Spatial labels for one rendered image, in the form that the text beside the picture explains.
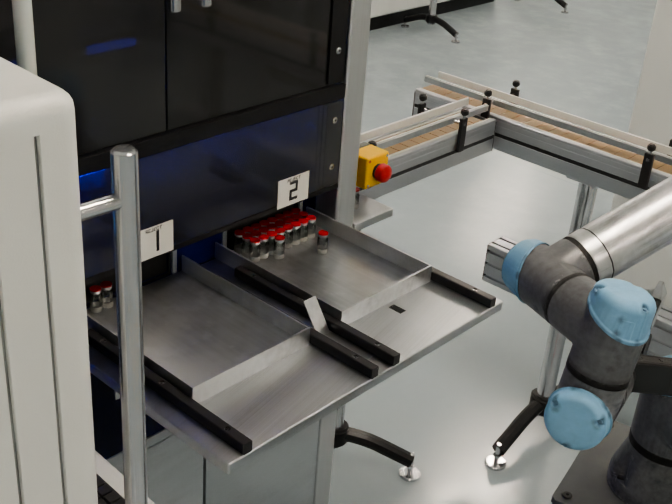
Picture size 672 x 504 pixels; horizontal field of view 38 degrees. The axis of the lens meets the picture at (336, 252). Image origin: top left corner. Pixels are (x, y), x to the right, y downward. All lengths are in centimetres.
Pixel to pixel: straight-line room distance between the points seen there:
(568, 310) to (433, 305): 71
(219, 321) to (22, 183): 97
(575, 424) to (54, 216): 63
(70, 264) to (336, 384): 81
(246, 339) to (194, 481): 49
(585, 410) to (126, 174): 58
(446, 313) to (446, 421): 122
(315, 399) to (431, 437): 140
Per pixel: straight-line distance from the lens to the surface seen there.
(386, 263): 198
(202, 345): 170
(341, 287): 188
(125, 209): 92
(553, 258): 124
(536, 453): 299
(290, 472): 237
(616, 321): 114
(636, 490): 163
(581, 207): 267
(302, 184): 195
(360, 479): 279
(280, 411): 156
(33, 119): 83
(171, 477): 206
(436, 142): 247
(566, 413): 118
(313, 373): 164
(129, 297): 97
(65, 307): 91
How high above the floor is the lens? 183
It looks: 28 degrees down
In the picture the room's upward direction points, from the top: 4 degrees clockwise
